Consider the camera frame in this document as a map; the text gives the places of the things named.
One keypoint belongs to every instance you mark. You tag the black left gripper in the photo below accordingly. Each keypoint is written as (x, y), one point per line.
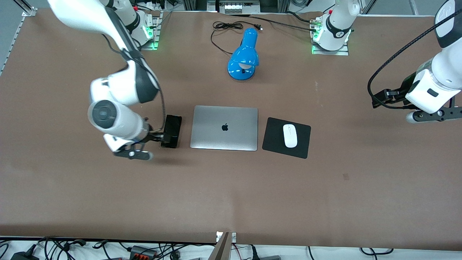
(396, 95)

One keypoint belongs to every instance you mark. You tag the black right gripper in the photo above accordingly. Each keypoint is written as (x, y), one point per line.
(156, 136)

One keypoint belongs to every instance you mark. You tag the black smartphone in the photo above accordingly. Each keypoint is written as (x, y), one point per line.
(173, 126)

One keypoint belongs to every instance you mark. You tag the white computer mouse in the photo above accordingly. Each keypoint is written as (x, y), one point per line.
(290, 136)

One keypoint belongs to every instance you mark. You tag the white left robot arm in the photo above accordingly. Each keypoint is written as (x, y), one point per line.
(444, 68)

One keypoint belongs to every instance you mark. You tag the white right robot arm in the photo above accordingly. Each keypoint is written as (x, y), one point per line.
(119, 86)

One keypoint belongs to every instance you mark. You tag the black mouse pad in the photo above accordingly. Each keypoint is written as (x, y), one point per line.
(274, 137)

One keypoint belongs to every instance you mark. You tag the silver laptop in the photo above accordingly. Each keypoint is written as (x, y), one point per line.
(223, 128)

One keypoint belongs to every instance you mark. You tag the grey box orange connectors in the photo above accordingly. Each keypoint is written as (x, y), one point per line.
(142, 251)

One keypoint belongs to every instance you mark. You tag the blue desk lamp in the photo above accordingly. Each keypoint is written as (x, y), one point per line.
(243, 54)

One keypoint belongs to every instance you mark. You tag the white power strip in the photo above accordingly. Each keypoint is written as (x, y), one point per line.
(234, 8)

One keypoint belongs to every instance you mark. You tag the black plug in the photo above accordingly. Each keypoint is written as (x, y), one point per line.
(254, 252)

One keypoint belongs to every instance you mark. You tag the black power adapter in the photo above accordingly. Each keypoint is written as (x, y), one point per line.
(23, 255)

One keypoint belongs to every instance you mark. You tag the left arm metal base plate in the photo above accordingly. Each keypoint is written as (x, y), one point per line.
(330, 52)

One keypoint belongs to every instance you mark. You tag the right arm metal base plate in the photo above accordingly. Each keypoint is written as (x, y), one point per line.
(153, 44)

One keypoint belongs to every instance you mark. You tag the white metal bracket plate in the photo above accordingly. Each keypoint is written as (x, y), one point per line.
(234, 236)

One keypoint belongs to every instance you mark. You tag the brown wooden bracket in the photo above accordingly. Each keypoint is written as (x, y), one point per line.
(222, 249)

